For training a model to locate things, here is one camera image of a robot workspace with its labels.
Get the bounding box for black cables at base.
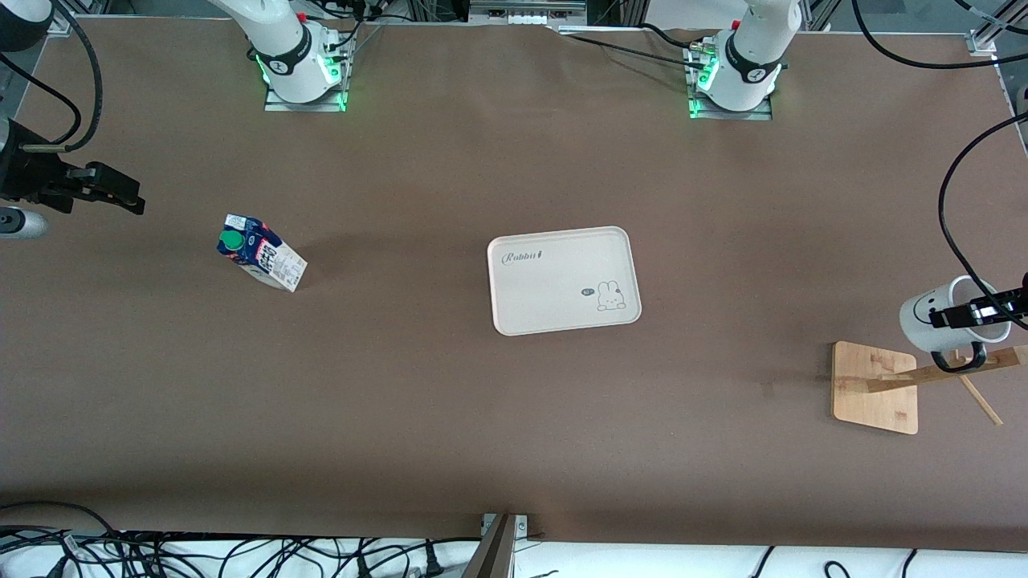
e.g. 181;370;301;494
325;0;418;61

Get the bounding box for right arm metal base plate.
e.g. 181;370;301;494
263;80;348;113

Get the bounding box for grey socket strip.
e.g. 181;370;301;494
468;0;589;26

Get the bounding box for wooden cup rack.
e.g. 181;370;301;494
831;309;1028;436

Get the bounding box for black cable large loop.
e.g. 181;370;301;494
0;502;123;578

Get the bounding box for white mug black handle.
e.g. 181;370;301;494
899;275;1014;375

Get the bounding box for blue white milk carton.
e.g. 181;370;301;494
216;214;308;293

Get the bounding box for aluminium frame corner profile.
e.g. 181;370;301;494
968;0;1028;57

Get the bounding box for aluminium camera post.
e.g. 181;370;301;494
462;512;531;578

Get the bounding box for cream rabbit print tray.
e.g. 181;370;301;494
487;226;643;336

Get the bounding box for black cable with plug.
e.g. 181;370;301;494
353;538;447;578

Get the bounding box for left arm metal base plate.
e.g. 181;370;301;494
689;95;773;121

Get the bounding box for black cable on table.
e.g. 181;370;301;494
554;28;712;73

